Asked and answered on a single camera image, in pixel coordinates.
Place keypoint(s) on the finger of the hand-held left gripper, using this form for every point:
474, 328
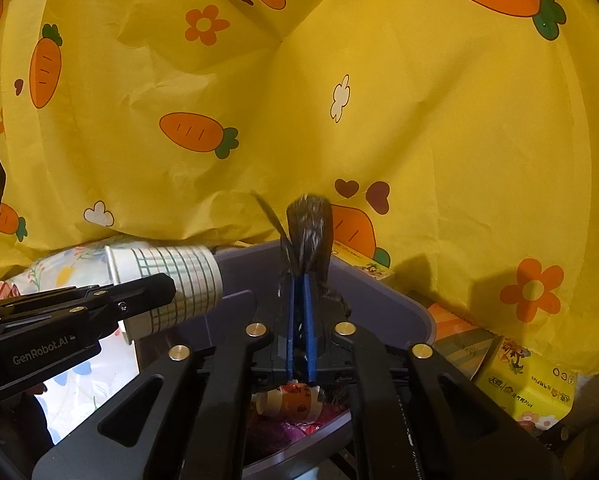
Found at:
144, 295

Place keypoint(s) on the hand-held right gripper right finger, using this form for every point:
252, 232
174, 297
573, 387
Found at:
309, 320

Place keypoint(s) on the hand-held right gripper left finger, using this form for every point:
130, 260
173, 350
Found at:
290, 320

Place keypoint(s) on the white green grid paper cup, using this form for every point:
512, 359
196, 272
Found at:
189, 270

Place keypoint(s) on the grey plastic bin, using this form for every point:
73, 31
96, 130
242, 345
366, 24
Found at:
379, 300

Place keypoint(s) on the black plastic bag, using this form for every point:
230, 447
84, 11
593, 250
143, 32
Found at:
309, 230

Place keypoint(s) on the pink plastic bag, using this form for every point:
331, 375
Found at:
274, 435

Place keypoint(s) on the white floral bed sheet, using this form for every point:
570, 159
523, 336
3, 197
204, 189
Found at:
79, 400

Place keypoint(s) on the small yellow printed carton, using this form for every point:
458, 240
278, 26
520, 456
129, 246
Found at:
367, 265

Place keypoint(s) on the orange paper cup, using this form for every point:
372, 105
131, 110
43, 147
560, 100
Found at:
294, 400

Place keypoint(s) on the glossy printed box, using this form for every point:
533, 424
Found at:
459, 340

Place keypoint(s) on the yellow carrot print cloth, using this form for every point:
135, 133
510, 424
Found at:
329, 110

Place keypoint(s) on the yellow tissue pack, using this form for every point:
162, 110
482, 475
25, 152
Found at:
529, 385

